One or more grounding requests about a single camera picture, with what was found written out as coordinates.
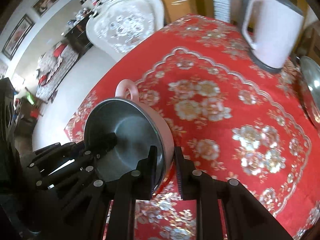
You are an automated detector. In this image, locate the white electric kettle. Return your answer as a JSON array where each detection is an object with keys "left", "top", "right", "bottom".
[{"left": 238, "top": 0, "right": 304, "bottom": 74}]

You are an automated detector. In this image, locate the framed wall picture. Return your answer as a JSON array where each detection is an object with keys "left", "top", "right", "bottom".
[{"left": 32, "top": 0, "right": 58, "bottom": 17}]

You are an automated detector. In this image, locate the pink steel cup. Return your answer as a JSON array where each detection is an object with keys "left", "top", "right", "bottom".
[{"left": 84, "top": 79, "right": 174, "bottom": 191}]

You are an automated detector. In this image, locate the white ornate chair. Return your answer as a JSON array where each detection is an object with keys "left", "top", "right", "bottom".
[{"left": 86, "top": 0, "right": 164, "bottom": 62}]

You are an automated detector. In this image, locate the floral sofa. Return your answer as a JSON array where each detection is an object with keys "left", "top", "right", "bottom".
[{"left": 36, "top": 41, "right": 79, "bottom": 101}]

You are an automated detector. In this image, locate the red floral tablecloth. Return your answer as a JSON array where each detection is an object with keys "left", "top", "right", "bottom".
[{"left": 65, "top": 15, "right": 319, "bottom": 239}]

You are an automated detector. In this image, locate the steel pot glass lid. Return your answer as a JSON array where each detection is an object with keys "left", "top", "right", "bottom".
[{"left": 298, "top": 56, "right": 320, "bottom": 131}]

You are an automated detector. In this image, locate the dark wooden sideboard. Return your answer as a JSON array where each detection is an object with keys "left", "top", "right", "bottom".
[{"left": 63, "top": 16, "right": 93, "bottom": 56}]

